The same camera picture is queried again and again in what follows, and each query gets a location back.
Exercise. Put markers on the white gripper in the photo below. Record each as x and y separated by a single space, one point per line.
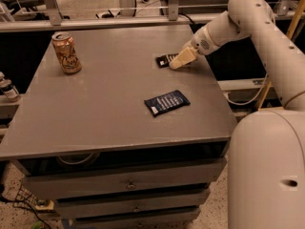
202 44

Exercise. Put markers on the black rxbar chocolate wrapper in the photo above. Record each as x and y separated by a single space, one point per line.
164 60

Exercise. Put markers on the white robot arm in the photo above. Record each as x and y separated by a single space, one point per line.
266 167

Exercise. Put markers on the blue rxbar blueberry wrapper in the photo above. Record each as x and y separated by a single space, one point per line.
166 102

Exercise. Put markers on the metal railing bar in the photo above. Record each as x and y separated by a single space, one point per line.
93 24

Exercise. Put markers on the grey drawer cabinet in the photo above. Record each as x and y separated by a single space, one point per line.
97 120

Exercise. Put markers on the orange soda can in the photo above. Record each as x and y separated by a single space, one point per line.
63 44

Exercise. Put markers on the bottom grey drawer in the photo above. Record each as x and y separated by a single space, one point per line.
140 219

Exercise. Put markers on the grey drawer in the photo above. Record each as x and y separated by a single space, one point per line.
134 178
132 204
140 219

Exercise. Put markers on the top grey drawer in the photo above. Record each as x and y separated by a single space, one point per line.
134 178

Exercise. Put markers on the small dark bottle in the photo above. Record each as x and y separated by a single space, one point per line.
8 89

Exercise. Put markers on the middle grey drawer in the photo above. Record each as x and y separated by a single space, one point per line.
132 204

